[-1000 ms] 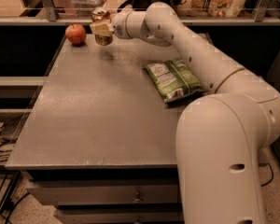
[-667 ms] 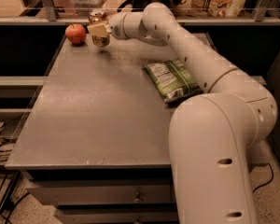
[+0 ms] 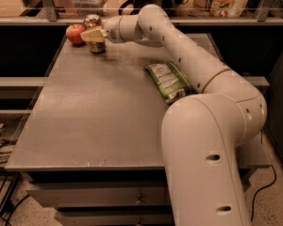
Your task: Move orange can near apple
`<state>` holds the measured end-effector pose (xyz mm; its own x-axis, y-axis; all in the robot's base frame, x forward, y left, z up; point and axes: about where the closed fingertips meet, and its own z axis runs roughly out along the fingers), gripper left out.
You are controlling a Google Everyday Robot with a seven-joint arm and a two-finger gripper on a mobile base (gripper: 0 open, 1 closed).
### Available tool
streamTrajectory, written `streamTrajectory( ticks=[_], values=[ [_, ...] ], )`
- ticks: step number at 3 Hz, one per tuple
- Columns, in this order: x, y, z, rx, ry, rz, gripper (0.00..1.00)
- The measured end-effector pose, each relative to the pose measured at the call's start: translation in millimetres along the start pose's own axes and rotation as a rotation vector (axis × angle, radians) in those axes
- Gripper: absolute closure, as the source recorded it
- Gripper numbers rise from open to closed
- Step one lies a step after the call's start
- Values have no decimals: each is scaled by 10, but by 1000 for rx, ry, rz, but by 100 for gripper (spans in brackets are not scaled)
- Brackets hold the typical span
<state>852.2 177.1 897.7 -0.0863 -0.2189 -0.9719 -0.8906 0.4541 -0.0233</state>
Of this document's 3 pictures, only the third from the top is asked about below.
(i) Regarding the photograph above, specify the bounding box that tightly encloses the red apple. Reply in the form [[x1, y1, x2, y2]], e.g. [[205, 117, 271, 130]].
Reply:
[[66, 24, 85, 45]]

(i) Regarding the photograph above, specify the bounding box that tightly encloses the grey metal shelf rail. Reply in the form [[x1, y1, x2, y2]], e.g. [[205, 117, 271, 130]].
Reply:
[[0, 0, 283, 26]]

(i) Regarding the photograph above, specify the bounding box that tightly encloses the orange LaCroix soda can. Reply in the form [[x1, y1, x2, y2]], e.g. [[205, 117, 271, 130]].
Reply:
[[83, 14, 106, 54]]

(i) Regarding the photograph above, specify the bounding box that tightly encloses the black cables left floor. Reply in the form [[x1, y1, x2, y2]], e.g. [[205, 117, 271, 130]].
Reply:
[[0, 116, 31, 226]]

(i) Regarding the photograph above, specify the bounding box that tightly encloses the grey drawer cabinet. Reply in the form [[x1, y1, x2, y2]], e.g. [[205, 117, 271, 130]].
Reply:
[[5, 33, 272, 226]]

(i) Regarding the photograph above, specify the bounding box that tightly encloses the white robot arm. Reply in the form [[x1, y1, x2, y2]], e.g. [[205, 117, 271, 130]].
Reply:
[[81, 5, 267, 226]]

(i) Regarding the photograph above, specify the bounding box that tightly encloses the black floor cable right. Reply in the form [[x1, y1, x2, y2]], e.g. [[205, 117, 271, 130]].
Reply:
[[249, 129, 277, 223]]

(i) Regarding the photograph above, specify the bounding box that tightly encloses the printed snack bag on shelf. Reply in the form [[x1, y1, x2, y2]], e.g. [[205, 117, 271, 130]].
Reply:
[[190, 0, 248, 18]]

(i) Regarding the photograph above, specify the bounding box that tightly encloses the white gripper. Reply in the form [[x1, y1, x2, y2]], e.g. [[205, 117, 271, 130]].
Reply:
[[80, 16, 123, 43]]

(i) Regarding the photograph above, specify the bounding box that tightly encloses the green chip bag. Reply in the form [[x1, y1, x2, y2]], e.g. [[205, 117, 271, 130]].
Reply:
[[144, 61, 196, 105]]

